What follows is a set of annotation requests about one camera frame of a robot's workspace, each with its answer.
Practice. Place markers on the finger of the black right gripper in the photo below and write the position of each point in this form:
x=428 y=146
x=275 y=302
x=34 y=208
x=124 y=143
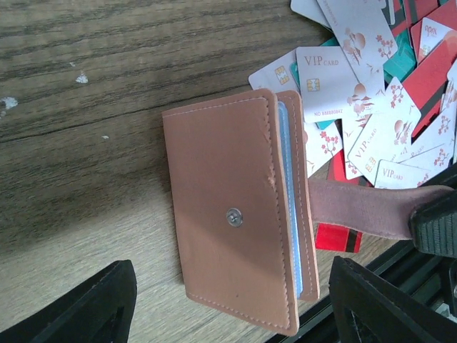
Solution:
x=433 y=227

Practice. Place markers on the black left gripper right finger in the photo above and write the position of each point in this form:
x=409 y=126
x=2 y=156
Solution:
x=367 y=308

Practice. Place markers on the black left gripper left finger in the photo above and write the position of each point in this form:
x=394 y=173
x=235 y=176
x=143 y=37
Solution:
x=100 y=309

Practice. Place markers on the pink leather card holder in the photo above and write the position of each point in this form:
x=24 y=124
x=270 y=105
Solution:
x=244 y=206

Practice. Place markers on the red card with stripe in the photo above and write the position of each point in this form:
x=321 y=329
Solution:
x=337 y=238

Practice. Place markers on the white VIP chip card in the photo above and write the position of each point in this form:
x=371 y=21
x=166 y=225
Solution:
x=329 y=87

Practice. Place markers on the white floral VIP card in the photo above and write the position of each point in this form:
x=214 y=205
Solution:
x=362 y=32

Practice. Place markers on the black aluminium frame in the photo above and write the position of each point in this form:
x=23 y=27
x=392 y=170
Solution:
x=430 y=280

